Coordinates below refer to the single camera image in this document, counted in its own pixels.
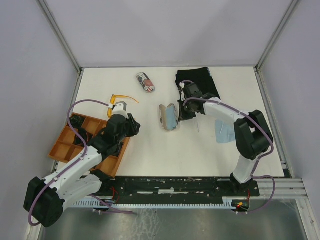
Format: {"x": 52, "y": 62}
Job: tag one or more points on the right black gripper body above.
{"x": 187, "y": 106}

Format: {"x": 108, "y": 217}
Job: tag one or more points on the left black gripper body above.
{"x": 121, "y": 136}

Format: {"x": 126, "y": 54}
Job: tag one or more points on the white frame sunglasses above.
{"x": 200, "y": 122}

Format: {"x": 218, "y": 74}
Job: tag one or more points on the light blue cleaning cloth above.
{"x": 171, "y": 118}

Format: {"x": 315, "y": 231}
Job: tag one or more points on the map print glasses case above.
{"x": 162, "y": 115}

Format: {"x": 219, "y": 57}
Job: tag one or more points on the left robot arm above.
{"x": 47, "y": 198}

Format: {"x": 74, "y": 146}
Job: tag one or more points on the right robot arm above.
{"x": 253, "y": 137}

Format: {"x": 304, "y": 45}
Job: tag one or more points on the orange sunglasses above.
{"x": 113, "y": 99}

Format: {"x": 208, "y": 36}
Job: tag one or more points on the black sunglasses in tray middle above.
{"x": 84, "y": 134}

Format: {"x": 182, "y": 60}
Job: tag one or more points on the black sunglasses in tray corner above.
{"x": 76, "y": 121}

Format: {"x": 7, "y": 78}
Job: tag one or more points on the black folded cloth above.
{"x": 202, "y": 77}

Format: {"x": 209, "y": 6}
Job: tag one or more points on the orange compartment tray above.
{"x": 64, "y": 150}

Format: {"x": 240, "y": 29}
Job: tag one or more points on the flag print glasses case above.
{"x": 145, "y": 82}

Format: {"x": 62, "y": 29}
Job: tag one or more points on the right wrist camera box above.
{"x": 181, "y": 86}

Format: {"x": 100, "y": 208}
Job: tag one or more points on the right corner aluminium post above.
{"x": 277, "y": 33}

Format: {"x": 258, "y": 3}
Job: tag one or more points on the corner aluminium post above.
{"x": 277, "y": 33}
{"x": 44, "y": 6}

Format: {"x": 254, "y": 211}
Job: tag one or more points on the aluminium frame rail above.
{"x": 278, "y": 188}

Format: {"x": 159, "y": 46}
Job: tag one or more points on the left corner aluminium post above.
{"x": 44, "y": 6}

